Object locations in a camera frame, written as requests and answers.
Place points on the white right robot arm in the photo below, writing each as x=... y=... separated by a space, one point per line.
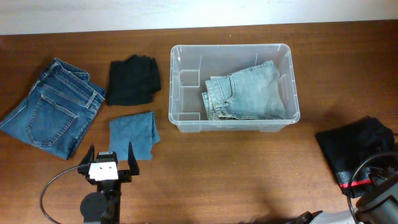
x=377 y=206

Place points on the light blue jeans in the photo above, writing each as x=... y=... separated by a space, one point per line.
x=249 y=94

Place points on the clear plastic storage bin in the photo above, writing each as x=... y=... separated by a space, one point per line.
x=192 y=65

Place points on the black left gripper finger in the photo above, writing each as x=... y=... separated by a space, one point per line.
x=89 y=157
x=133 y=166

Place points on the small blue denim cloth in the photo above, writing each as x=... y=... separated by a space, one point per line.
x=140 y=130

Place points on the dark blue folded jeans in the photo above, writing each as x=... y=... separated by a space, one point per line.
x=58 y=110

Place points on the black garment with red stripe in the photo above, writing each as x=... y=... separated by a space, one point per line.
x=346 y=147

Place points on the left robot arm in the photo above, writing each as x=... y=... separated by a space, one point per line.
x=103 y=205

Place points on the black folded garment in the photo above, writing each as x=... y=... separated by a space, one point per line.
x=133 y=81

